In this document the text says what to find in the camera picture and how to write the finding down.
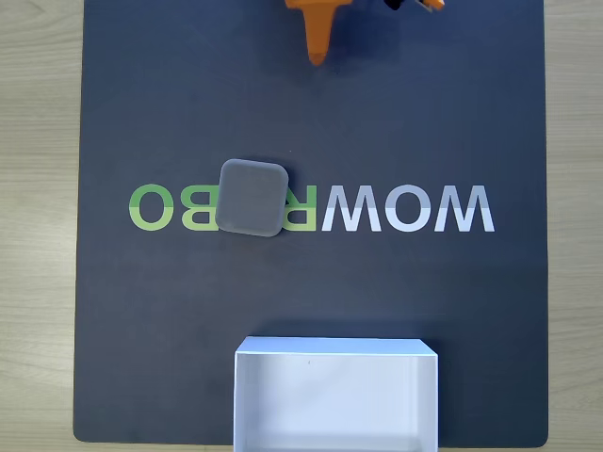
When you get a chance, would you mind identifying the dark mat with WOWROBO print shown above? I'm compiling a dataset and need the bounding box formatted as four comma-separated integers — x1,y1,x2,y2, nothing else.
73,0,550,446

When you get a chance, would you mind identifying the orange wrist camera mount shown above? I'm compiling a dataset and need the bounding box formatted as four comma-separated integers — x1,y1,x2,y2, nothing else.
382,0,447,15

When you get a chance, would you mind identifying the white open cardboard box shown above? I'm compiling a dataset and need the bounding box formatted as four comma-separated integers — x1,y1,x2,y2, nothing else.
233,335,440,452

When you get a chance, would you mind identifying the grey square rounded block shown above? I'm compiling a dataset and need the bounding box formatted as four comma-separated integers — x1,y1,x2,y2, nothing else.
219,158,290,238

